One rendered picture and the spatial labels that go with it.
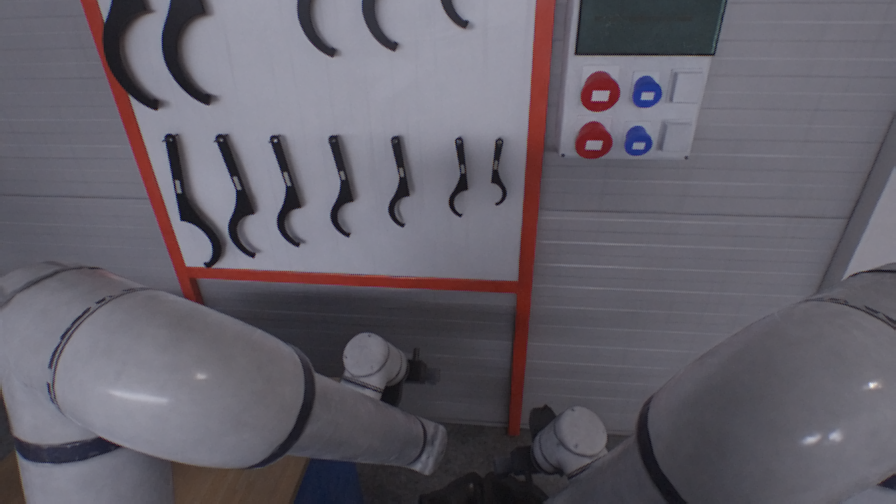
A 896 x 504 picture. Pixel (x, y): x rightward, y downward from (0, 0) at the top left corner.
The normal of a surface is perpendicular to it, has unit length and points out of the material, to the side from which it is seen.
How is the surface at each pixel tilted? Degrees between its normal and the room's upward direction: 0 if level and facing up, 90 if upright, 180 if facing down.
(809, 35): 90
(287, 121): 90
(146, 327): 16
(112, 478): 86
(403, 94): 90
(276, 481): 0
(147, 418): 76
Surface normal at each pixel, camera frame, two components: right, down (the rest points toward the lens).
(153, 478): 0.99, 0.11
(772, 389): -0.63, -0.51
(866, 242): -0.11, 0.46
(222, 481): -0.02, -0.88
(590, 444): 0.13, -0.65
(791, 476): -0.37, 0.23
